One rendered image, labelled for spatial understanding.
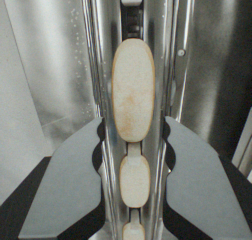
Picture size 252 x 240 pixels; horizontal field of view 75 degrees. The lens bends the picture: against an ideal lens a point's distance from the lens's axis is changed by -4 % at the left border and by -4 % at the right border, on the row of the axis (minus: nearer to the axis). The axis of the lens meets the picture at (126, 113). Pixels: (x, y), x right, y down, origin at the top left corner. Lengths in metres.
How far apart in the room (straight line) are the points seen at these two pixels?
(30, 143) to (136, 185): 0.15
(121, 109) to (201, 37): 0.10
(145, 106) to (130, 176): 0.09
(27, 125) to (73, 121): 0.10
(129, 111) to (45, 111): 0.08
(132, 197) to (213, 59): 0.18
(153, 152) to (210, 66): 0.11
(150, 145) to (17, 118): 0.17
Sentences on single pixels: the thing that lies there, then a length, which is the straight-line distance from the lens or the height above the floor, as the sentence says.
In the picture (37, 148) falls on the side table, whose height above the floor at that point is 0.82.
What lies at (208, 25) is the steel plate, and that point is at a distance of 0.19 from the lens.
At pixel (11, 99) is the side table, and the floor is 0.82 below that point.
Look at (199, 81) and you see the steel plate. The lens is 0.20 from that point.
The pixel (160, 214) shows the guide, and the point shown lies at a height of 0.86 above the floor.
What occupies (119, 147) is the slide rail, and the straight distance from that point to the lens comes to 0.19.
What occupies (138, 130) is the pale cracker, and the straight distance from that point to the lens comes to 0.16.
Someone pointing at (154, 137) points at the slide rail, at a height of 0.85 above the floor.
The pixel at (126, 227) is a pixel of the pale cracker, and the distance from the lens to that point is 0.31.
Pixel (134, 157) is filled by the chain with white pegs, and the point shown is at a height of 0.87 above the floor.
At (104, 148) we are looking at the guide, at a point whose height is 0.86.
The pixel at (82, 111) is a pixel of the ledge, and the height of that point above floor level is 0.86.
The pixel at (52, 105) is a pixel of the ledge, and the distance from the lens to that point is 0.16.
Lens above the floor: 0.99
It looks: 61 degrees down
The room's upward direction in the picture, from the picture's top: 176 degrees counter-clockwise
